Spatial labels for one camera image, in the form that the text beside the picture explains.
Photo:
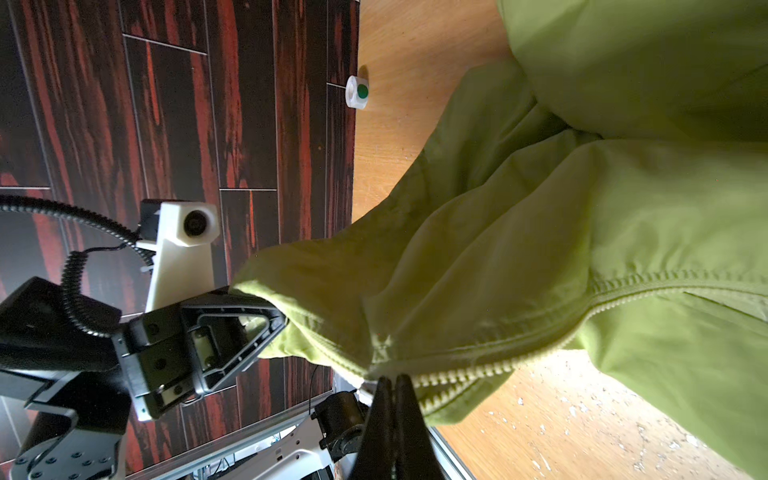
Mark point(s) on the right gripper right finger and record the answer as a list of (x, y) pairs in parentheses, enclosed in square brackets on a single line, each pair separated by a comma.
[(415, 458)]

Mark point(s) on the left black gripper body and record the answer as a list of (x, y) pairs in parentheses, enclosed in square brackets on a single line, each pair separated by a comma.
[(149, 364)]

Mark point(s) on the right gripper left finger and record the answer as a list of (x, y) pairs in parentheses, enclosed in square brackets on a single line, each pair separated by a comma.
[(375, 459)]

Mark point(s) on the green zip-up jacket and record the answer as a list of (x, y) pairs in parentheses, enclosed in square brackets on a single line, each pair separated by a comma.
[(604, 189)]

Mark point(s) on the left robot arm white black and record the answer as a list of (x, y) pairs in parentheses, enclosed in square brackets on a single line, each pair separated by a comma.
[(71, 446)]

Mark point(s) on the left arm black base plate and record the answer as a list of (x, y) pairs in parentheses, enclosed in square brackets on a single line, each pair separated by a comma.
[(332, 431)]

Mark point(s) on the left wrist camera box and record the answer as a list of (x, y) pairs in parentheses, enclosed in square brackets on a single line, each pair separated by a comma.
[(179, 236)]

